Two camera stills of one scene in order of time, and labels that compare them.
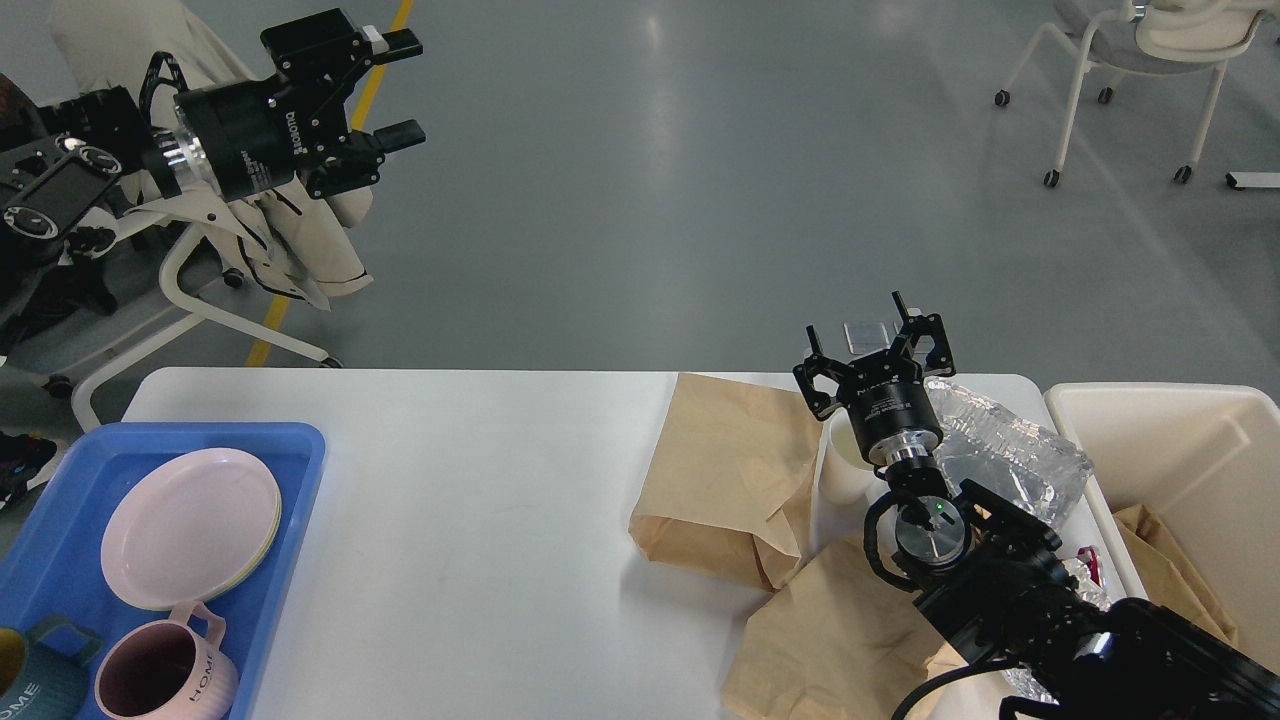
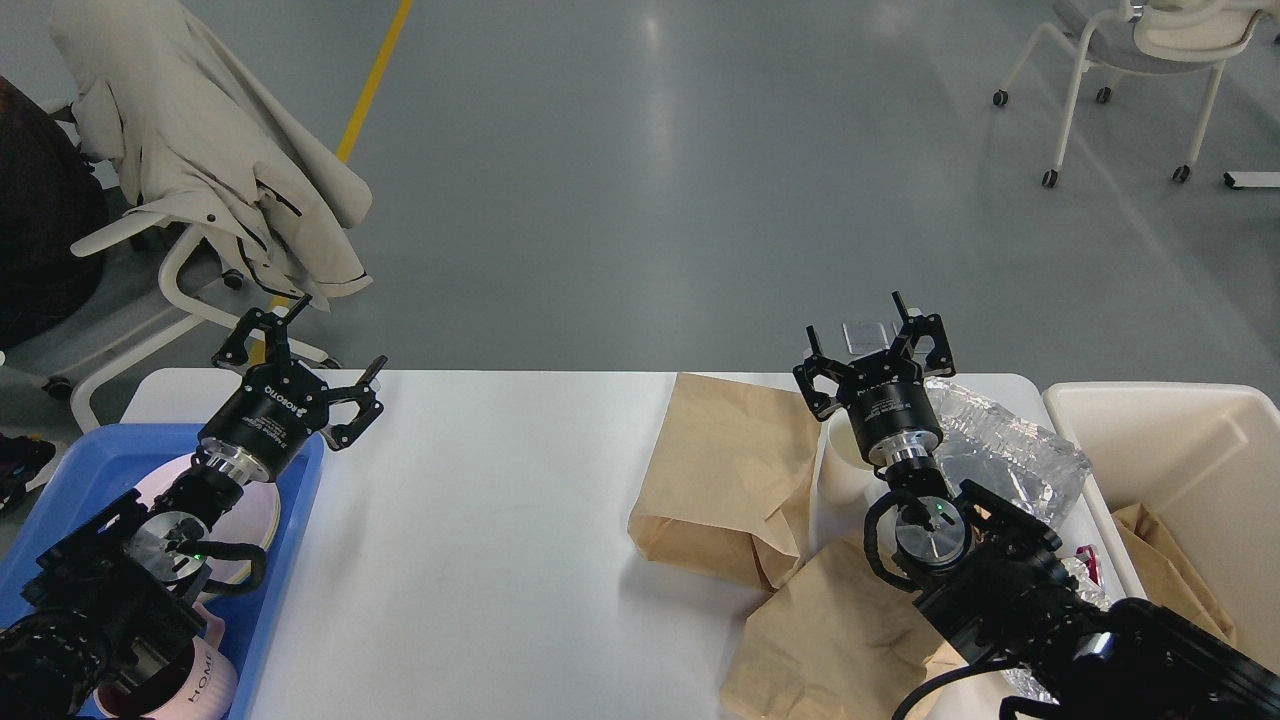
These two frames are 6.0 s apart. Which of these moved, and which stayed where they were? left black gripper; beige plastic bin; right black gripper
Moved: left black gripper
Stayed: right black gripper; beige plastic bin
